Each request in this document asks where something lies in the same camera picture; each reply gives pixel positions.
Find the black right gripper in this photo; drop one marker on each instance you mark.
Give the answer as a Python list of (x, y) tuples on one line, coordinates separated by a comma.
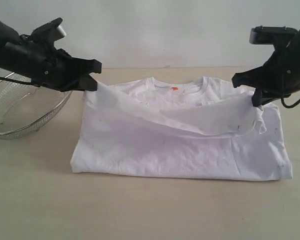
[(278, 77)]

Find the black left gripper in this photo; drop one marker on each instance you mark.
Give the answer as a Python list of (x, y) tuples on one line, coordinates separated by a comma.
[(53, 69)]

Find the white t-shirt red lettering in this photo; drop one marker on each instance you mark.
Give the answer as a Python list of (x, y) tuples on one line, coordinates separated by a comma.
[(204, 129)]

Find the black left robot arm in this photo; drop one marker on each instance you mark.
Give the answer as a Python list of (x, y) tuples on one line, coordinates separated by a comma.
[(8, 34)]

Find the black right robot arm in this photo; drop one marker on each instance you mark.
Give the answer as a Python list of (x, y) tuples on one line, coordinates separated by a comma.
[(279, 76)]

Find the round metal mesh basket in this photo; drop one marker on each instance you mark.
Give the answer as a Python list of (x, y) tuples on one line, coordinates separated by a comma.
[(24, 109)]

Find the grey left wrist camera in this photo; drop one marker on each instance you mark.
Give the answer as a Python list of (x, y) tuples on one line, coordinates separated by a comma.
[(49, 33)]

